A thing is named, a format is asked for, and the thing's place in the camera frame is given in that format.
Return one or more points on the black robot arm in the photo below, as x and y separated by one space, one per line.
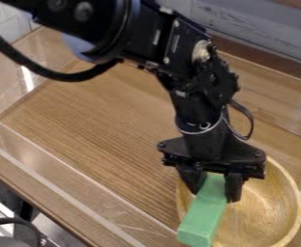
110 31

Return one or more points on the green rectangular block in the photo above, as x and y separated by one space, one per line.
202 214

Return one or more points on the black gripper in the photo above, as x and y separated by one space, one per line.
208 148

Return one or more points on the grey bench in background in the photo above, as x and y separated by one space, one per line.
259 22

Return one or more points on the light wooden bowl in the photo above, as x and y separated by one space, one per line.
265 218

